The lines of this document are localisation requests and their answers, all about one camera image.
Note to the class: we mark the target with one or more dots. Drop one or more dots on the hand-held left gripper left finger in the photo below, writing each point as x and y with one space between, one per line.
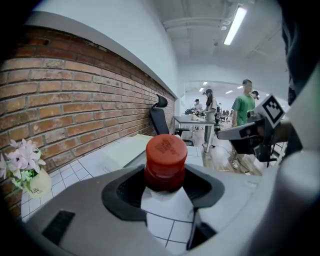
95 212

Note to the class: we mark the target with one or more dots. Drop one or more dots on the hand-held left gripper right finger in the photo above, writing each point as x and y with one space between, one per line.
225 200

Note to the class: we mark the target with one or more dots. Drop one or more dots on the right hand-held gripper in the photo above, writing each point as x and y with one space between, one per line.
271 110

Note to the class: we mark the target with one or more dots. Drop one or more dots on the small red-capped bottle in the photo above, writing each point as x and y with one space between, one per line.
166 157

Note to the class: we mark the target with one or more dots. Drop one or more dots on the person's right forearm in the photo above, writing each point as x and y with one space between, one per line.
283 133

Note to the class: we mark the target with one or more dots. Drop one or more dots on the white box lid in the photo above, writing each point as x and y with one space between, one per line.
125 152

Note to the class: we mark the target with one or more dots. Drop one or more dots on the grey desk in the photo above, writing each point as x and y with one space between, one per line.
190 120

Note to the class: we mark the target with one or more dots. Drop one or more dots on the table with checked white cloth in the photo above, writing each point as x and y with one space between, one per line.
160 225

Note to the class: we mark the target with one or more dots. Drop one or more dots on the pink flowers in white pot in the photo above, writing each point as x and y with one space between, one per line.
27 165

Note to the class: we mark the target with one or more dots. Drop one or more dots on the black office chair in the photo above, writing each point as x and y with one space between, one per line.
160 117

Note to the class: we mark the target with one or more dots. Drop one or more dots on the person's black t-shirt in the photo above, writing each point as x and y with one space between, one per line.
302 62

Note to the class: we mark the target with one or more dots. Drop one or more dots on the long ceiling light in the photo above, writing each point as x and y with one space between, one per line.
235 25

